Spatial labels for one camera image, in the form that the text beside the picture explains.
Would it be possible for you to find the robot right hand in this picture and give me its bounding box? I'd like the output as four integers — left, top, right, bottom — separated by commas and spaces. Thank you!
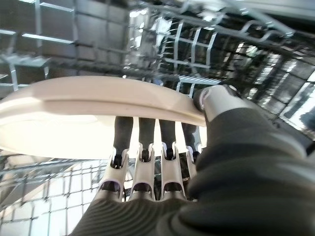
70, 85, 315, 236

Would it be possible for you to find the white round plate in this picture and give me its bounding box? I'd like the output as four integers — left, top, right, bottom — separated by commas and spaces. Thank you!
0, 75, 207, 159

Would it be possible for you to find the wire dishwasher rack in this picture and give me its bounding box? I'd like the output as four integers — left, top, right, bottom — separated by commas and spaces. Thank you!
0, 0, 315, 236

